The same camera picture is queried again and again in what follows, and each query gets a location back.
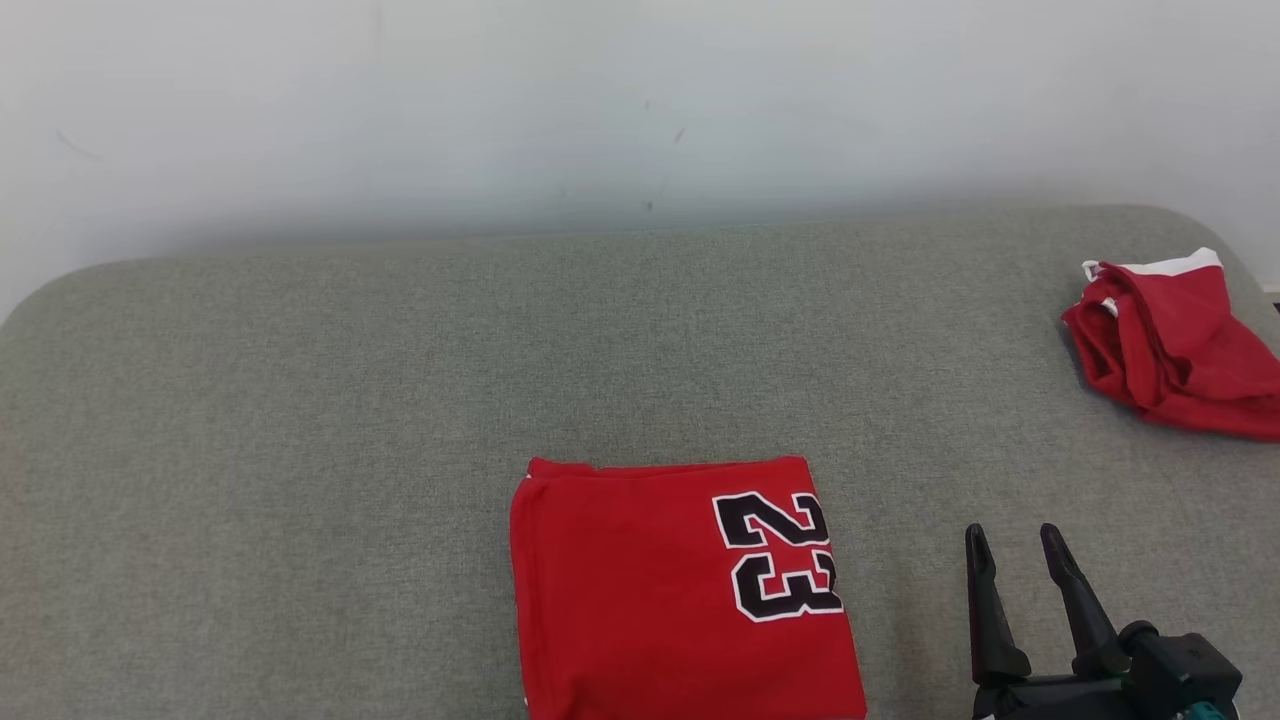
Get red jersey with number 23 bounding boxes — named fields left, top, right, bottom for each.
left=508, top=455, right=869, bottom=720

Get red shorts with white stripes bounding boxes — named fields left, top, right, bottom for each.
left=1060, top=247, right=1280, bottom=443

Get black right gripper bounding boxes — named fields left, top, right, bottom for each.
left=965, top=522, right=1143, bottom=720

